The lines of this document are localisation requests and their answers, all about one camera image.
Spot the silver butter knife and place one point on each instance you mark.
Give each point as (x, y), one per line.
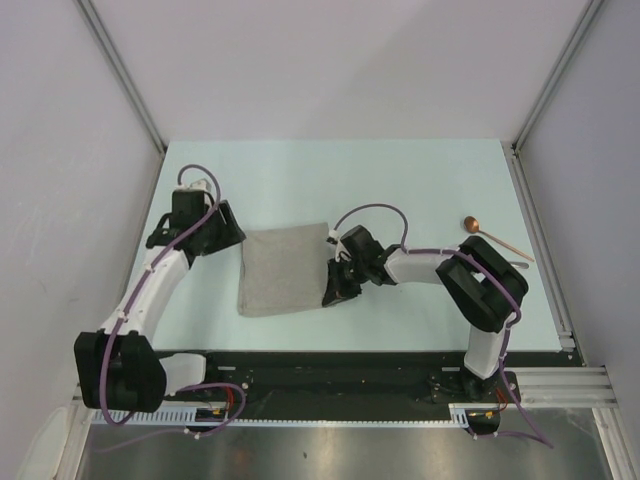
(520, 265)

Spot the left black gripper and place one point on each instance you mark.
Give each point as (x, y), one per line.
(225, 239)

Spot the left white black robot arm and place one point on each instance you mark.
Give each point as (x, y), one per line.
(117, 366)

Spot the aluminium frame post left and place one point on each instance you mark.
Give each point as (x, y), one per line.
(114, 60)

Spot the aluminium frame rail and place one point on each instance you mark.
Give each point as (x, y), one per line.
(85, 394)
(553, 291)

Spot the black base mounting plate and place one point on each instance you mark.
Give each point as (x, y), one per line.
(340, 386)

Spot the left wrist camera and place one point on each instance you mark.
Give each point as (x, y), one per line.
(199, 185)

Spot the white slotted cable duct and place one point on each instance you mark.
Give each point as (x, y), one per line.
(207, 417)

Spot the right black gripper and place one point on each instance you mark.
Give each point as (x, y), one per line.
(337, 291)

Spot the aluminium frame rail right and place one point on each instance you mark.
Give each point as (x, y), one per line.
(553, 291)

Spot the grey cloth napkin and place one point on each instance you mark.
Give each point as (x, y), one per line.
(283, 270)

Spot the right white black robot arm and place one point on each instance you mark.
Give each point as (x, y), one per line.
(485, 287)

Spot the aluminium frame post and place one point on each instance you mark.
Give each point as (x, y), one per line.
(576, 39)
(114, 60)

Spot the copper spoon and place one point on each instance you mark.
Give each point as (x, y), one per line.
(472, 225)

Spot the aluminium frame rail left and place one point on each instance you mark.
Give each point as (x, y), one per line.
(85, 394)

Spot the aluminium frame post right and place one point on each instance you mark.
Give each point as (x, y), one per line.
(576, 39)

